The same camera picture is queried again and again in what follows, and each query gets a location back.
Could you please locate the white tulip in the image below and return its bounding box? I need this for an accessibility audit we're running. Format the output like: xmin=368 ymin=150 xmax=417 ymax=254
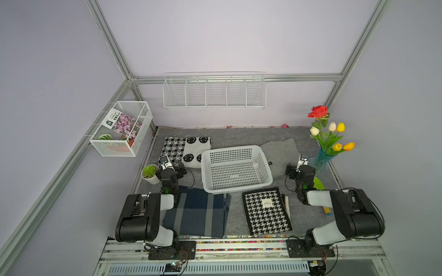
xmin=310 ymin=126 xmax=320 ymax=136
xmin=328 ymin=122 xmax=337 ymax=132

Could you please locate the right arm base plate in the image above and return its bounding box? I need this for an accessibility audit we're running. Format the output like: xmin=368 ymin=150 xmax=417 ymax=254
xmin=286 ymin=239 xmax=336 ymax=259

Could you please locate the small potted green plant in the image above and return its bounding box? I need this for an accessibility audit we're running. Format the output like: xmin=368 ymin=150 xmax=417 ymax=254
xmin=141 ymin=164 xmax=160 ymax=185

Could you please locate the white tulip left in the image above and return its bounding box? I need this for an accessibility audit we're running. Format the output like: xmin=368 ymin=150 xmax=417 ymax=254
xmin=310 ymin=126 xmax=320 ymax=136

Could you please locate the orange yellow tulip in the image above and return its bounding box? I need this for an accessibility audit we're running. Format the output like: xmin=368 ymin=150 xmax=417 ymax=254
xmin=343 ymin=142 xmax=355 ymax=151

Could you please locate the houndstooth and circle pattern scarf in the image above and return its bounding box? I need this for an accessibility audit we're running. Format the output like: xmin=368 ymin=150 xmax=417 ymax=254
xmin=160 ymin=136 xmax=212 ymax=169

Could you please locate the aluminium mounting rail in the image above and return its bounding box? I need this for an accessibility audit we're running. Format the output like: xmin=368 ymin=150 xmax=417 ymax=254
xmin=93 ymin=235 xmax=395 ymax=276

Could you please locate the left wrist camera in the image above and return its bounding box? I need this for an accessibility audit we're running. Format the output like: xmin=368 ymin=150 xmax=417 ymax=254
xmin=158 ymin=155 xmax=173 ymax=170

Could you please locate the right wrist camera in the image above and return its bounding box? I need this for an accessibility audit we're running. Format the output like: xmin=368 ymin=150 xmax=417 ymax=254
xmin=297 ymin=154 xmax=308 ymax=170

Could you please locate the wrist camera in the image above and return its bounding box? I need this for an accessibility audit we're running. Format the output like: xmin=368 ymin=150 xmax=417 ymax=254
xmin=158 ymin=155 xmax=173 ymax=170
xmin=297 ymin=154 xmax=308 ymax=170

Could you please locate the white wire wall shelf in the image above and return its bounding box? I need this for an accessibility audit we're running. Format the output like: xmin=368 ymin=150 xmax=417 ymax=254
xmin=162 ymin=72 xmax=267 ymax=109

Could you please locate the yellow tulip lower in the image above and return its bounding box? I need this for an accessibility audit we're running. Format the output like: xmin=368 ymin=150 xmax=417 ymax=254
xmin=333 ymin=143 xmax=343 ymax=152

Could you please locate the green leaf shaped spatula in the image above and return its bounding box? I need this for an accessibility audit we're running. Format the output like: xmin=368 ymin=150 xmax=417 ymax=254
xmin=314 ymin=177 xmax=332 ymax=216

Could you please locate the flower picture seed packet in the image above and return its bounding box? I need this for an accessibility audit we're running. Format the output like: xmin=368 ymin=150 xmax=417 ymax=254
xmin=101 ymin=108 xmax=142 ymax=140

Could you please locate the navy grey plaid scarf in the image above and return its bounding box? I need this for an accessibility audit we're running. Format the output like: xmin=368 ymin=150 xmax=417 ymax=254
xmin=162 ymin=186 xmax=231 ymax=238

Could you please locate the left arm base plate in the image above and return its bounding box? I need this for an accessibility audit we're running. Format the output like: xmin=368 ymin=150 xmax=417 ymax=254
xmin=148 ymin=241 xmax=196 ymax=261

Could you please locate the red artificial rose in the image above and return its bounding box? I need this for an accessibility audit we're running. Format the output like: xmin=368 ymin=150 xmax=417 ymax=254
xmin=307 ymin=105 xmax=328 ymax=118

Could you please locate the black white houndstooth scarf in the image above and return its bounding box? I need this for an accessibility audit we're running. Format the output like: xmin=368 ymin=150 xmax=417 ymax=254
xmin=242 ymin=187 xmax=293 ymax=236

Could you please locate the yellow tulip upper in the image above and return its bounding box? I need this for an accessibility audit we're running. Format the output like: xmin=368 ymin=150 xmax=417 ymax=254
xmin=336 ymin=123 xmax=345 ymax=133

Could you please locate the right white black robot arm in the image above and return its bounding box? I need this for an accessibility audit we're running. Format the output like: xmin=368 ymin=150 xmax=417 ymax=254
xmin=285 ymin=164 xmax=386 ymax=248

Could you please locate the white plastic perforated basket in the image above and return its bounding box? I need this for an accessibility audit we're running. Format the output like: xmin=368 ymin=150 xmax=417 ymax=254
xmin=201 ymin=145 xmax=273 ymax=194

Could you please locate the white mesh wall box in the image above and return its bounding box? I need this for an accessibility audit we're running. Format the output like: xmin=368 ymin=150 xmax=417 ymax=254
xmin=89 ymin=101 xmax=153 ymax=157

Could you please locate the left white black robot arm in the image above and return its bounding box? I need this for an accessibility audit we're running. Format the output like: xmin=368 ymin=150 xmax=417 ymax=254
xmin=115 ymin=163 xmax=186 ymax=248

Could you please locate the green striped ball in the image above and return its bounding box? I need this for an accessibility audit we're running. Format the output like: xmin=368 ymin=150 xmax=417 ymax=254
xmin=98 ymin=133 xmax=113 ymax=140

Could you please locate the white tulip right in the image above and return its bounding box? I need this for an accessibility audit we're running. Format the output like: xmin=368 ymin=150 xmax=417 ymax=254
xmin=328 ymin=122 xmax=337 ymax=132

